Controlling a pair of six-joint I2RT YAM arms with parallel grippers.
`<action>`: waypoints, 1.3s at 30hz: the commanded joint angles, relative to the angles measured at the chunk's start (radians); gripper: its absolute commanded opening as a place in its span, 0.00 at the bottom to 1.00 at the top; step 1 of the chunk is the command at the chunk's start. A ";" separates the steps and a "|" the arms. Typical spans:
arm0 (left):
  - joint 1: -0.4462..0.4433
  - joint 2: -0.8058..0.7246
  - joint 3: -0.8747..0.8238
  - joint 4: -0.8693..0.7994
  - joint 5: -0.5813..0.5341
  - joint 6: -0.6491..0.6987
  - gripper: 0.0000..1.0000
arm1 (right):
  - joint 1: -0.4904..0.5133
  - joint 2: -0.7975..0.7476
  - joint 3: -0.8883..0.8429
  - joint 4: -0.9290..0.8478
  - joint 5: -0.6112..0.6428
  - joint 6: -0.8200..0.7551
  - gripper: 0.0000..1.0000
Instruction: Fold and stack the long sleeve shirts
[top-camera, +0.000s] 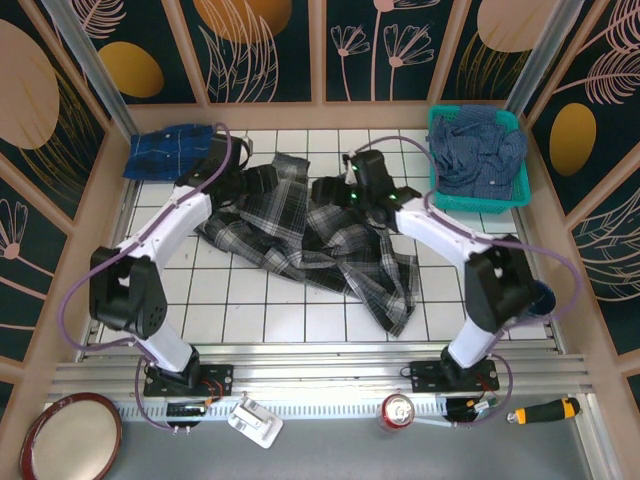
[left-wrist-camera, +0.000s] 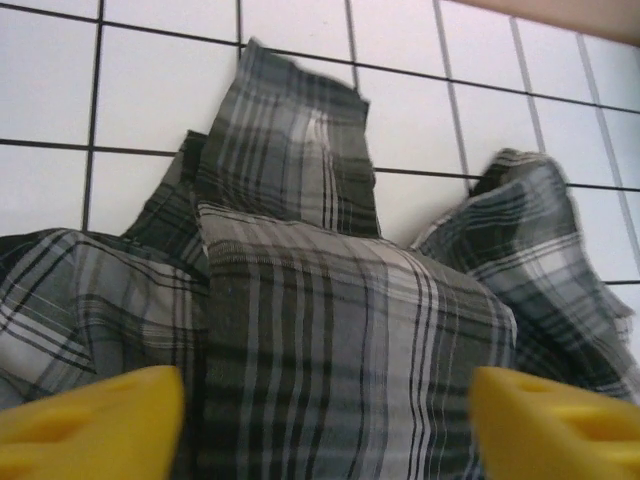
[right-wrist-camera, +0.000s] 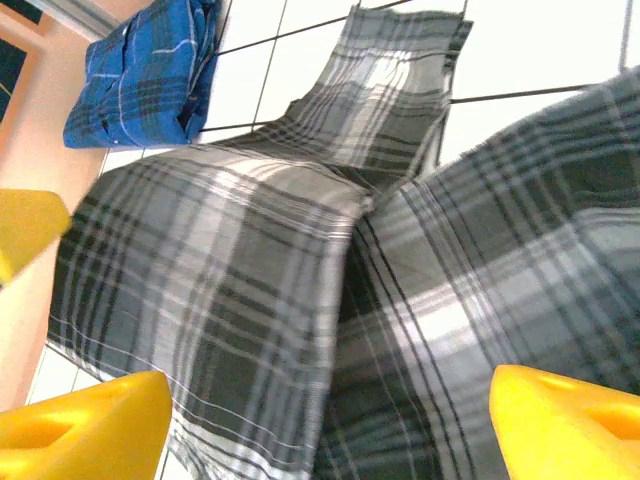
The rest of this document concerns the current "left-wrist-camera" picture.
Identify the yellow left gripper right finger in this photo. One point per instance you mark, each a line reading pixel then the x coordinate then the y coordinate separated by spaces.
pixel 555 430

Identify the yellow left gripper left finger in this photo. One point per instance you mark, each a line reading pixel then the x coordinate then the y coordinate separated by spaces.
pixel 90 430

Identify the grey plaid long sleeve shirt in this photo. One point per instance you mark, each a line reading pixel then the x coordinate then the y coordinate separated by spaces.
pixel 320 300

